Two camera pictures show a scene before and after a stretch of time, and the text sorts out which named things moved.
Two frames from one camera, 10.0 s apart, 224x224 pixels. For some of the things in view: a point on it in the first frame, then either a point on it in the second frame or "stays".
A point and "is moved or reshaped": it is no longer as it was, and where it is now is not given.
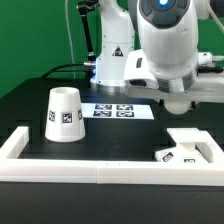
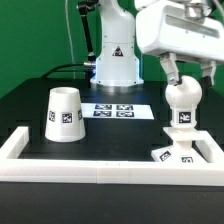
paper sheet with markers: (96, 110) stays
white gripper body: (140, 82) to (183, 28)
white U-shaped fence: (118, 172) stays
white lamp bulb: (177, 106) is moved or reshaped
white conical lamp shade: (65, 122) stays
